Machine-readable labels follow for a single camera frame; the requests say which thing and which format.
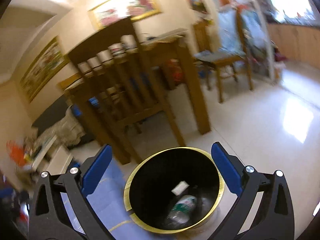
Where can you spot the wooden dining table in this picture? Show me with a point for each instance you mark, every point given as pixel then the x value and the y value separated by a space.
pixel 171 45

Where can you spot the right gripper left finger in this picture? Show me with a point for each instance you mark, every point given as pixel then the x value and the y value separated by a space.
pixel 48 218

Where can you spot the chair with blue cloth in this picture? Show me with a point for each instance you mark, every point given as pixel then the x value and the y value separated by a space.
pixel 233 48

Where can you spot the white coffee table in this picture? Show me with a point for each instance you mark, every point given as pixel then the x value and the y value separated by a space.
pixel 54 157

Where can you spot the green white medicine box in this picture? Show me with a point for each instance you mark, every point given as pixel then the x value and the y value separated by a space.
pixel 180 188

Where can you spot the near wooden dining chair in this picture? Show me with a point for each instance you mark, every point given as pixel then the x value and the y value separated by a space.
pixel 117 88

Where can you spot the horses framed painting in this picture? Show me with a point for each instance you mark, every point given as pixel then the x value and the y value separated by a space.
pixel 44 67

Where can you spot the white lace sofa cover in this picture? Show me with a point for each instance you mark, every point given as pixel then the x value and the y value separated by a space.
pixel 68 130

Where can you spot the clear plastic water bottle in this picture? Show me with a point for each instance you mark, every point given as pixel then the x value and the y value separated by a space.
pixel 180 215

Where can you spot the peony framed painting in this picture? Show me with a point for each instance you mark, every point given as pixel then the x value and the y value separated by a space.
pixel 112 11

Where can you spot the dark grey sofa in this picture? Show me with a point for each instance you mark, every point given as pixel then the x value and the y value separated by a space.
pixel 54 113

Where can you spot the black gold trash bin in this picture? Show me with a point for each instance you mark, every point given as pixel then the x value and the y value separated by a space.
pixel 148 196

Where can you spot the blue striped tablecloth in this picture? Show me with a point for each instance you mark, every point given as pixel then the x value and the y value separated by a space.
pixel 107 202

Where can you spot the orange plastic bag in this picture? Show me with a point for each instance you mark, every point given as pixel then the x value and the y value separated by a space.
pixel 16 153

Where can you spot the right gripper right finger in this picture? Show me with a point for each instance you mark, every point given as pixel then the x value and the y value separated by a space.
pixel 275 216

